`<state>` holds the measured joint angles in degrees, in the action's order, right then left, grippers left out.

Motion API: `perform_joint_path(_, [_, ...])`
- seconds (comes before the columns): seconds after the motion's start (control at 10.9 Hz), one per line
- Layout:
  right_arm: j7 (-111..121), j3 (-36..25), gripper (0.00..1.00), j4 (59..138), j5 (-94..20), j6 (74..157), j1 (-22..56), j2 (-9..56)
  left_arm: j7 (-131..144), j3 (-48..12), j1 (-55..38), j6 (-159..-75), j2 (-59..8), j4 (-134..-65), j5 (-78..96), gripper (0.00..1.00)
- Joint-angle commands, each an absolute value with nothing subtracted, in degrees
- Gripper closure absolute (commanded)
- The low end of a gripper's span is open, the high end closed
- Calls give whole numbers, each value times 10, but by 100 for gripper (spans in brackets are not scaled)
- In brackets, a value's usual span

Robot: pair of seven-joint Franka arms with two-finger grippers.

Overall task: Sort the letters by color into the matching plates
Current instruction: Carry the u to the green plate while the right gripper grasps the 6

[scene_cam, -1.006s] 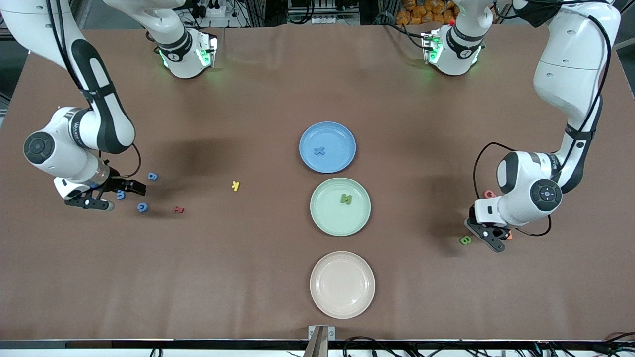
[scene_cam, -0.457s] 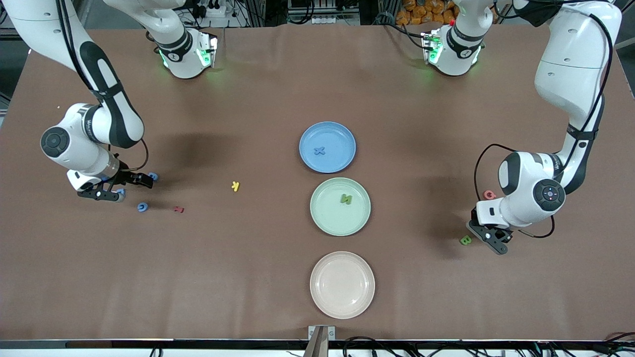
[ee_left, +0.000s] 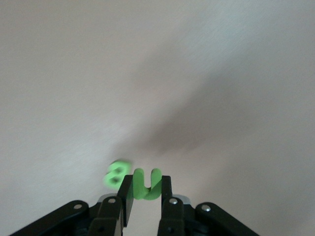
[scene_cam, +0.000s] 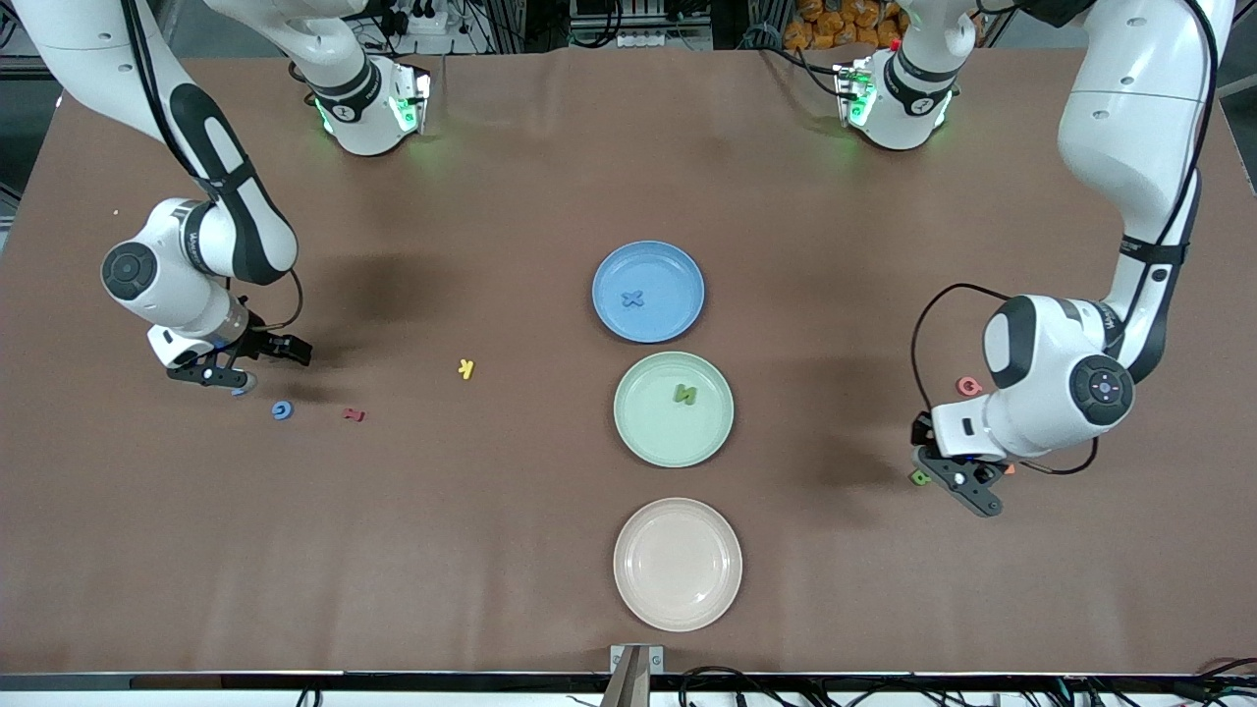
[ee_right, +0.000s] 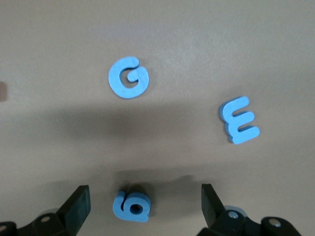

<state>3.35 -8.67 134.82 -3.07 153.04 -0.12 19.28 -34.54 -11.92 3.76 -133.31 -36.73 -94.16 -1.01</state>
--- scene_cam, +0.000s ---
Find brown paper table cover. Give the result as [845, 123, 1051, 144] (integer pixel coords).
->
[0, 47, 1257, 677]

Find light green plate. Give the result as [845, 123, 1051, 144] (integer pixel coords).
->
[613, 351, 735, 468]

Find pale pink plate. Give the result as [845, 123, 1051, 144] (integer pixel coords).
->
[613, 497, 743, 632]

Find blue plate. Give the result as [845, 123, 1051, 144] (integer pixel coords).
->
[591, 241, 706, 345]

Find white power strip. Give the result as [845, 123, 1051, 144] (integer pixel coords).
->
[383, 0, 463, 35]

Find bag of orange fruits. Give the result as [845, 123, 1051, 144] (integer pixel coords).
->
[783, 0, 909, 50]

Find black cables under table edge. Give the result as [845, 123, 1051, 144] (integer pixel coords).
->
[678, 666, 1257, 707]

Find metal table edge rail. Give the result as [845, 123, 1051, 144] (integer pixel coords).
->
[0, 671, 1257, 693]

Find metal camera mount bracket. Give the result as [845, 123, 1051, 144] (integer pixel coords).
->
[601, 644, 666, 707]

